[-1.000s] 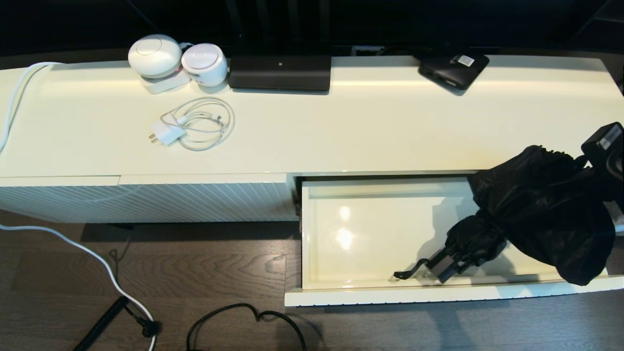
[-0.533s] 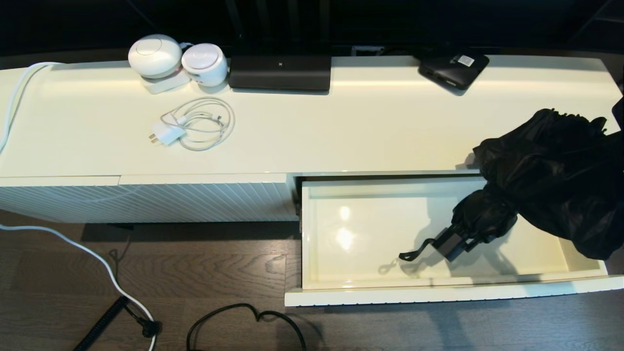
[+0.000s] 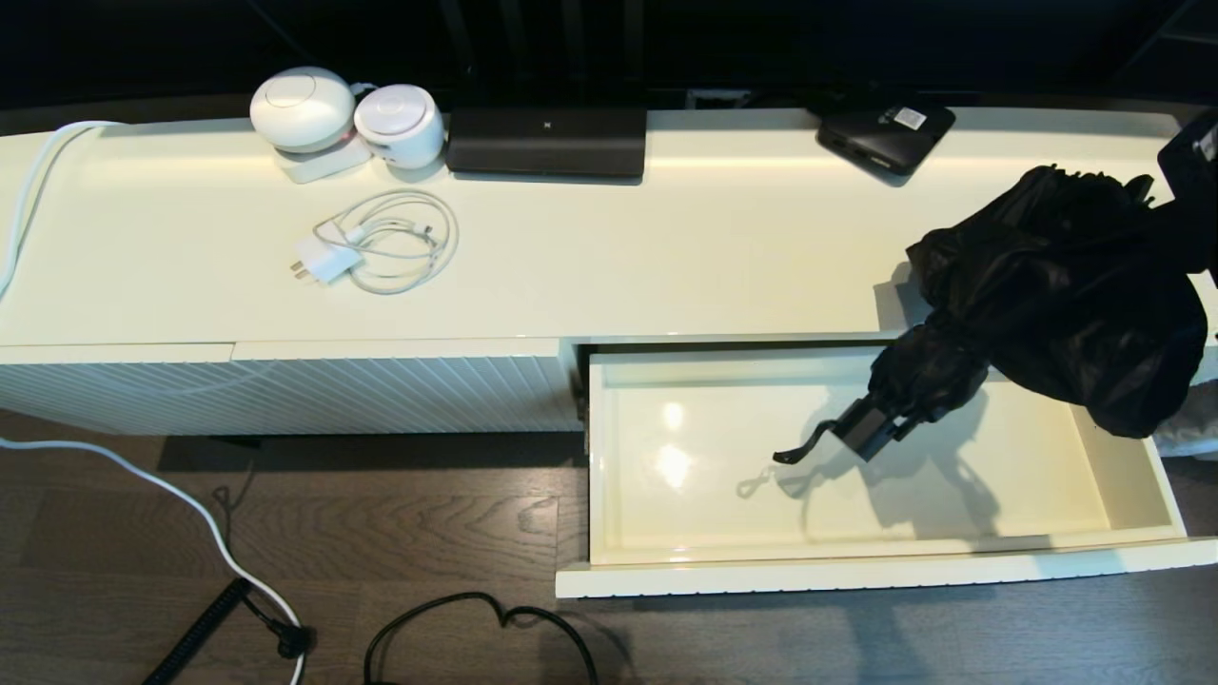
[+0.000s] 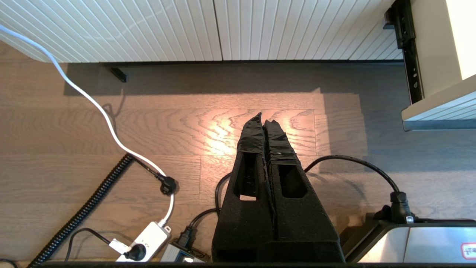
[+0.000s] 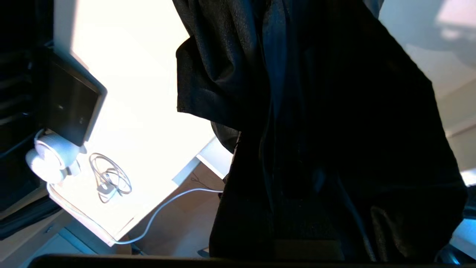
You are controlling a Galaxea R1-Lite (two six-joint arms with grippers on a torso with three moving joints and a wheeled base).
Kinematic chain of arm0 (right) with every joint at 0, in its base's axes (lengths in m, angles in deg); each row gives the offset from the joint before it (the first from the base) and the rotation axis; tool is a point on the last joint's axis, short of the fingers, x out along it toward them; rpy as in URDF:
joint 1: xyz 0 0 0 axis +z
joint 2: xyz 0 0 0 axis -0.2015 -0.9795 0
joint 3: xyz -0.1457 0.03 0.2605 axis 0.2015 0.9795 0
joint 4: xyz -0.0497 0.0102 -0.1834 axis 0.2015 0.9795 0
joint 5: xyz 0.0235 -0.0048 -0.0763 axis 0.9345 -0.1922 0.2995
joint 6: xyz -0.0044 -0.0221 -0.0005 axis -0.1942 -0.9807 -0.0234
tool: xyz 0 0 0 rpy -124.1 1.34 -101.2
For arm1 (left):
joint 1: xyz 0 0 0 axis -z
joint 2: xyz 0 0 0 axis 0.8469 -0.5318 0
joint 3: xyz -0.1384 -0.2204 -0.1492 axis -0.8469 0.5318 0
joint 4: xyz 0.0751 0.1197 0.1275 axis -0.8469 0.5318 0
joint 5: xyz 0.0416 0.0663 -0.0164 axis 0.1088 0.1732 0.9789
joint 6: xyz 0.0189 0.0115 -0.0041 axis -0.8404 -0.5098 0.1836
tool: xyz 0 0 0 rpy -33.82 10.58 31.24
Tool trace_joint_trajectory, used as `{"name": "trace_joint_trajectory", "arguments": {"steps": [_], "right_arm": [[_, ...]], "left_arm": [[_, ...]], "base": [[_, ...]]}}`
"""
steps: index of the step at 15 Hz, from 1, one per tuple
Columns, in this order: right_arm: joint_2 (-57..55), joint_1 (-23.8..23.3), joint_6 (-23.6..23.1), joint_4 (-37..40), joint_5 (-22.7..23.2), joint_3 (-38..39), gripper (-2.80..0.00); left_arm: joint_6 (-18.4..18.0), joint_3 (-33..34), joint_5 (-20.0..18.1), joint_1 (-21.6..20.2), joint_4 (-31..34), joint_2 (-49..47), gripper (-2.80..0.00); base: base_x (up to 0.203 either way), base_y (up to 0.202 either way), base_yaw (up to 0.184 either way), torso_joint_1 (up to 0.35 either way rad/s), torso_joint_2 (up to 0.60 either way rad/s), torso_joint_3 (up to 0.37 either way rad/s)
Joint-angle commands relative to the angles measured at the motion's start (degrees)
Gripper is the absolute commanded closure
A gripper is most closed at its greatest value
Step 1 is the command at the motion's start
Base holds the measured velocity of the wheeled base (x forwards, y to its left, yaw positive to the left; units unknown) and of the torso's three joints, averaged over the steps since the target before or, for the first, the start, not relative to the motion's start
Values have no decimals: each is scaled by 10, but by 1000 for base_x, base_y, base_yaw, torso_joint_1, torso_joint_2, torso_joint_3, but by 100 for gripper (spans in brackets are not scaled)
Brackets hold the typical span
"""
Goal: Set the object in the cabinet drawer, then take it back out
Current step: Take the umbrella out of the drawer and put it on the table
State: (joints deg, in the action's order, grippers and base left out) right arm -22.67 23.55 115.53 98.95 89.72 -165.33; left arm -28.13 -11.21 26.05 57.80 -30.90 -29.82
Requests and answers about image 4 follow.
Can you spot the white slatted cabinet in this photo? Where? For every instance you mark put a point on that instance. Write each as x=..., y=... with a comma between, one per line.
x=148, y=28

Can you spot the silver black robot base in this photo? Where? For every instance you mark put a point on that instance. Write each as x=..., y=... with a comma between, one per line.
x=427, y=242

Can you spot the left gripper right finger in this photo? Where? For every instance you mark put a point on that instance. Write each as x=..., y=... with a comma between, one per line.
x=301, y=223

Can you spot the grey power adapter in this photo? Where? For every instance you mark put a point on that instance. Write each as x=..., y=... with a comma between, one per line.
x=174, y=255

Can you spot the white power strip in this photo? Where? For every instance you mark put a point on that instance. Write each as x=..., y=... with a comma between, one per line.
x=150, y=238

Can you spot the cream ribbed-front drawer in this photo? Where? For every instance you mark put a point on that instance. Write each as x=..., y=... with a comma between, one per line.
x=435, y=44

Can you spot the small white plug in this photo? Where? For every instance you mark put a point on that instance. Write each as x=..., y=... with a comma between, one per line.
x=119, y=245

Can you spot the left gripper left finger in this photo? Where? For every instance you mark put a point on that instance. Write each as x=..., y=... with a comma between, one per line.
x=253, y=223

